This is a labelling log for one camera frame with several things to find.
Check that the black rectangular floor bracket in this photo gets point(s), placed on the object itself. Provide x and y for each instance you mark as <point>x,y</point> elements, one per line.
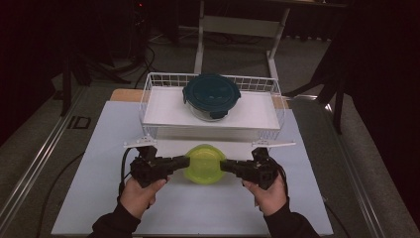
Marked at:
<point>79,122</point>

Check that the dark teal round lidded container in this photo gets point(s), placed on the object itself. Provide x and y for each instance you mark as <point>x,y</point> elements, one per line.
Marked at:
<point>211,92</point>

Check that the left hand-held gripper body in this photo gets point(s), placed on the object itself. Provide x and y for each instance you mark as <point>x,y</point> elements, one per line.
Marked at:
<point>148,168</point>

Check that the person's right hand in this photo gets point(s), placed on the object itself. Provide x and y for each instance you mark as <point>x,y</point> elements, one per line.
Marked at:
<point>269,198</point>

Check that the aluminium rail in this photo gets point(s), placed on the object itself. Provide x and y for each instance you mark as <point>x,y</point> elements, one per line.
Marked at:
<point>356,172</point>
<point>36,155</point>

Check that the person's left hand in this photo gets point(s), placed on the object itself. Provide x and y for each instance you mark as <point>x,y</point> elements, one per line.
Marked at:
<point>140,196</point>

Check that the pale blue table sheet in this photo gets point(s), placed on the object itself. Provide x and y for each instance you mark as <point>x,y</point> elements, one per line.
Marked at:
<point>204,208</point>

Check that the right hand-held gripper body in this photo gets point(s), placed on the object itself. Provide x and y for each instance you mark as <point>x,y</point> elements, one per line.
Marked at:
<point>259,172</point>

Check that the dark equipment tower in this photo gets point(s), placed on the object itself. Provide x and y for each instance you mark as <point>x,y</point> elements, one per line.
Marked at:
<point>139,29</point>

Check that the white metal table frame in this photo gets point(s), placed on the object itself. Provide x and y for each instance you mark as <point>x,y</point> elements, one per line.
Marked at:
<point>239,25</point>

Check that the black tripod stand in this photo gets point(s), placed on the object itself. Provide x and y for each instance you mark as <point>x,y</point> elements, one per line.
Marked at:
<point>336,95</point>
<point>67,86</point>

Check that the yellow-green lidded container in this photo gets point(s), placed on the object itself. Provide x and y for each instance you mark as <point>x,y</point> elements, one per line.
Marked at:
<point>204,165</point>

